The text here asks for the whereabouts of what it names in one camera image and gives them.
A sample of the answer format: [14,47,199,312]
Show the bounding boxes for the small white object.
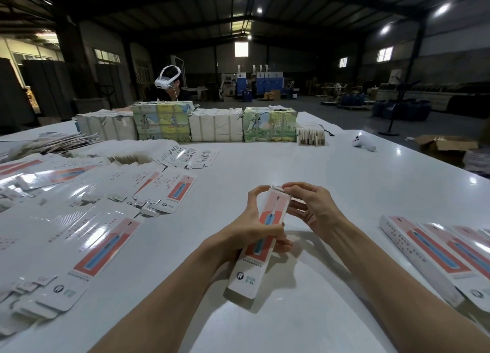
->
[352,133,377,153]

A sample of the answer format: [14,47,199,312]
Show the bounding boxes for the person's right hand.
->
[283,181,351,246]

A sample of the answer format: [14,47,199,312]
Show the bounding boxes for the green printed carton bundle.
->
[242,106,298,143]

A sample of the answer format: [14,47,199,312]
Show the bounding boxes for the dark grey cabinet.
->
[23,58,75,120]

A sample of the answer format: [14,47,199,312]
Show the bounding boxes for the grey crate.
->
[72,98,110,114]

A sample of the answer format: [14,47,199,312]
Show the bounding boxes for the row of white cartons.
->
[74,109,139,142]
[189,107,244,143]

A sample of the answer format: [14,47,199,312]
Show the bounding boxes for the red white carton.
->
[227,187,292,300]

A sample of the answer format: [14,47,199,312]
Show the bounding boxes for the person's left hand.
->
[207,185,293,267]

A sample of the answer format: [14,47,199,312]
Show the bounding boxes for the pile of carton blanks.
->
[0,138,219,338]

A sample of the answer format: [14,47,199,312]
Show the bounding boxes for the blue machine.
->
[236,69,284,99]

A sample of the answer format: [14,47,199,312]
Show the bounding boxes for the white plastic bags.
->
[463,148,490,175]

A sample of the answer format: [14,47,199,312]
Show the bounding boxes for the person's right forearm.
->
[328,225,490,353]

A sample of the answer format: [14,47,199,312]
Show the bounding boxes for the small beige card stack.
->
[297,125,326,147]

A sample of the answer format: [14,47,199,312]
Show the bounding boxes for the green yellow carton bundle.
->
[130,100,194,143]

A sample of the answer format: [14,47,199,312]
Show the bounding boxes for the pile of grey flat sheets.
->
[0,132,96,160]

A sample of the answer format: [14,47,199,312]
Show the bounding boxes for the person's left forearm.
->
[92,245,240,353]

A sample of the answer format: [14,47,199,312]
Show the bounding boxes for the open cardboard box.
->
[415,135,479,166]

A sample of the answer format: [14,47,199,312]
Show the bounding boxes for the white headset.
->
[155,64,183,90]

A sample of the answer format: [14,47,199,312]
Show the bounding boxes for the black floor stand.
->
[378,58,426,137]

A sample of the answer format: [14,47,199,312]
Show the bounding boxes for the blue bins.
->
[372,98,431,122]

